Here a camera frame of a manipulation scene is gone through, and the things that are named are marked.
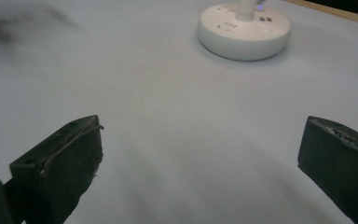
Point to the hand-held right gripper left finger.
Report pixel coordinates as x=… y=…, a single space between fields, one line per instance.
x=65 y=169

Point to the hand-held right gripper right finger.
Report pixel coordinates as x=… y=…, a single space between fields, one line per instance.
x=341 y=165

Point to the white round power hub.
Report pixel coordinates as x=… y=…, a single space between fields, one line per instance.
x=244 y=37

